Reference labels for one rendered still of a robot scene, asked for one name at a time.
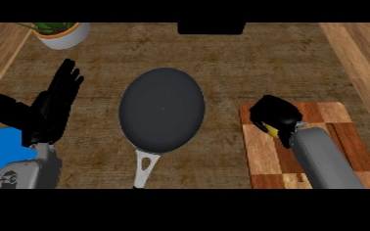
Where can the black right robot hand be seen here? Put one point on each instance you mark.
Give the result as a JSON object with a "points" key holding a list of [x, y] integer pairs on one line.
{"points": [[278, 109]]}

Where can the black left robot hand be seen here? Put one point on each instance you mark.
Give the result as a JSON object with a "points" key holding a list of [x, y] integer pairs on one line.
{"points": [[54, 107]]}

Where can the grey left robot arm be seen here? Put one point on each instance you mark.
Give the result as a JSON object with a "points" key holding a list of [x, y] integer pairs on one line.
{"points": [[34, 171]]}

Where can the checkered wooden cutting board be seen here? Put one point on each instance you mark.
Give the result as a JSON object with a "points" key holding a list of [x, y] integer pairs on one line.
{"points": [[270, 156]]}

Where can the dark grey frying pan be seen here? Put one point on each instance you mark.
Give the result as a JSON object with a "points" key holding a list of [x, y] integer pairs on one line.
{"points": [[163, 109]]}

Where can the blue flat object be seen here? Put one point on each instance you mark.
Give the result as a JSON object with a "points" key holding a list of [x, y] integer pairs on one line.
{"points": [[15, 147]]}

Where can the white pot with green plant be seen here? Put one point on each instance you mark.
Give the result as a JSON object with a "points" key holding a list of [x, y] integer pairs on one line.
{"points": [[65, 37]]}

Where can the black appliance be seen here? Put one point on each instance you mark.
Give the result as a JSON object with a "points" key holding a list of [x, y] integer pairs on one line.
{"points": [[211, 28]]}

